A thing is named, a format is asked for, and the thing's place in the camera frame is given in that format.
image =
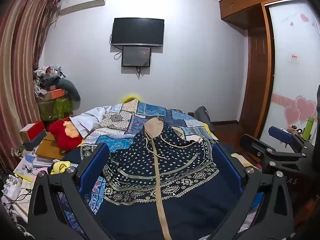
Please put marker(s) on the beige bed sheet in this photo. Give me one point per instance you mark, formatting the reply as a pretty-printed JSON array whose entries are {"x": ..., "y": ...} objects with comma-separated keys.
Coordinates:
[{"x": 243, "y": 161}]

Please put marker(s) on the grey neck pillow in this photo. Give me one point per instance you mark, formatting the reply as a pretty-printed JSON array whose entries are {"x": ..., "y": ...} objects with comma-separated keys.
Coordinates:
[{"x": 72, "y": 90}]

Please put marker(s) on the white air conditioner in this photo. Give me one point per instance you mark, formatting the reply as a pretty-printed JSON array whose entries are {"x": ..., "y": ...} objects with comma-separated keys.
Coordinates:
[{"x": 82, "y": 2}]

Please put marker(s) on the wooden wardrobe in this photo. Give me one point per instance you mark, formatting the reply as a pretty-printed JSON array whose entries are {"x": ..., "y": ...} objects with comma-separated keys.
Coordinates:
[{"x": 257, "y": 55}]

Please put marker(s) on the blue patchwork blanket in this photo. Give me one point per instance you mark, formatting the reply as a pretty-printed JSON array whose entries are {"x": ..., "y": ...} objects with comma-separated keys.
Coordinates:
[{"x": 140, "y": 120}]

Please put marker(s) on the striped brown curtain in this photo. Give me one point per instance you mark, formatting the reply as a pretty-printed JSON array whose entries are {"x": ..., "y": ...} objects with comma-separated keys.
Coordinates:
[{"x": 20, "y": 55}]

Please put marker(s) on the red plush toy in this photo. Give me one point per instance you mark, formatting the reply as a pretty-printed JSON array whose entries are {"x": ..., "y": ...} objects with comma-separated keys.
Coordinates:
[{"x": 63, "y": 140}]

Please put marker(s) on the red white box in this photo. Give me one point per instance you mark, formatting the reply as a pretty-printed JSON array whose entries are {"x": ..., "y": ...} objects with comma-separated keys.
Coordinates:
[{"x": 35, "y": 130}]

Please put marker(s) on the white sliding door heart stickers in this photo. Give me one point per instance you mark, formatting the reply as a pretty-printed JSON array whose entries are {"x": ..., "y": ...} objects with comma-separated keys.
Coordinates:
[{"x": 287, "y": 85}]

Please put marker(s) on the small black wall monitor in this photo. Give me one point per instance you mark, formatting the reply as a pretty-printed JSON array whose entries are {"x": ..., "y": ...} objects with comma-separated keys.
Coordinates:
[{"x": 136, "y": 56}]

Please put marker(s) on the yellow cloth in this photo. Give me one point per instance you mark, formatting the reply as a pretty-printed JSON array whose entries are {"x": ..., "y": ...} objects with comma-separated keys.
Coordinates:
[{"x": 60, "y": 167}]

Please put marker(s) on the pile of clothes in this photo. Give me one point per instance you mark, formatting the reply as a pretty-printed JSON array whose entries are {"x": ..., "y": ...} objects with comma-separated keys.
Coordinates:
[{"x": 47, "y": 76}]

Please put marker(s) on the green bottle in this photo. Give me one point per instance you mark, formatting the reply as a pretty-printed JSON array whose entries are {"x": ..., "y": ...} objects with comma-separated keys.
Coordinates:
[{"x": 308, "y": 127}]

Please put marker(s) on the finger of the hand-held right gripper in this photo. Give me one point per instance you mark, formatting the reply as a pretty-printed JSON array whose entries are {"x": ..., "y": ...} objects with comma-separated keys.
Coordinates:
[
  {"x": 255, "y": 146},
  {"x": 280, "y": 133}
]

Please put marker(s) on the white shirt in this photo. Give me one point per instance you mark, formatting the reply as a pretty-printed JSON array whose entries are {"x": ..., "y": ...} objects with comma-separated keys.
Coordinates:
[{"x": 87, "y": 120}]

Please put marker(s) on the dark grey bag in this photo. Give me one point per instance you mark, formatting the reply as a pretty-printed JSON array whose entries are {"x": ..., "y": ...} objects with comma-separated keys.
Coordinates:
[{"x": 202, "y": 115}]

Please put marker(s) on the orange box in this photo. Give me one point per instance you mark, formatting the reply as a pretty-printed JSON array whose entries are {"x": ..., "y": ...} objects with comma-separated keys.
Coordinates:
[{"x": 53, "y": 93}]

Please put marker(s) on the navy patterned hoodie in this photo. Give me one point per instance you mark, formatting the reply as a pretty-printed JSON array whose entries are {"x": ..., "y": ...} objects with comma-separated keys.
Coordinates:
[{"x": 175, "y": 180}]

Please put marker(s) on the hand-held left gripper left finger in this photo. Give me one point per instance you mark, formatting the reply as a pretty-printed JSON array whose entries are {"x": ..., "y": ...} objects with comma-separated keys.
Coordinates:
[{"x": 96, "y": 165}]

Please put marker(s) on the grey box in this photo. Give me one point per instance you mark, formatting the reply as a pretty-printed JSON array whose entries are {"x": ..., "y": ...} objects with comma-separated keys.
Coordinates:
[{"x": 37, "y": 142}]

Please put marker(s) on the red white paper label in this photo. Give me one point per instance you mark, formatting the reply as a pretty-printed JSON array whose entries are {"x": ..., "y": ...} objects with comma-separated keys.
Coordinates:
[{"x": 294, "y": 58}]

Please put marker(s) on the brown cardboard box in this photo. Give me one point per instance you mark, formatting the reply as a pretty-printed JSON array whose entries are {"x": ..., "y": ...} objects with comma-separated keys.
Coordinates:
[{"x": 47, "y": 150}]

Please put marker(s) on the large black wall television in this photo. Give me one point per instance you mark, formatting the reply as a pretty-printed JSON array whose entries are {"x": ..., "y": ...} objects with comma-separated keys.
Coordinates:
[{"x": 137, "y": 31}]

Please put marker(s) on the white plastic device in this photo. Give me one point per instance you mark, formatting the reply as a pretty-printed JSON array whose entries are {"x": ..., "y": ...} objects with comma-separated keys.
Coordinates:
[{"x": 10, "y": 185}]

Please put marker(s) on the green patterned cloth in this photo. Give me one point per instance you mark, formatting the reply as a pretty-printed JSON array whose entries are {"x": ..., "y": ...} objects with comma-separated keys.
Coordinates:
[{"x": 53, "y": 108}]

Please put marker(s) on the stack of books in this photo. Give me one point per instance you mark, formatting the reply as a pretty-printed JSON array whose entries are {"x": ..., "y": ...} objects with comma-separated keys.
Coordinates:
[{"x": 27, "y": 165}]

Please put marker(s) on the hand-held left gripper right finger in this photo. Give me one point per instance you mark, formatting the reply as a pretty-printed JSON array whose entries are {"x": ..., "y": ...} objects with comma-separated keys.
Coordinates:
[{"x": 226, "y": 165}]

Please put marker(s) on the yellow pillow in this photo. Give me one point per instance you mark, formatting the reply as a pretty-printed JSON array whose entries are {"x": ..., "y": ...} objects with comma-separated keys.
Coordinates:
[{"x": 131, "y": 97}]

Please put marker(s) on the black white striped cloth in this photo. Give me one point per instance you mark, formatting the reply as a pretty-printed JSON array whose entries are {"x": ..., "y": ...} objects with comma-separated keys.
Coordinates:
[{"x": 17, "y": 152}]

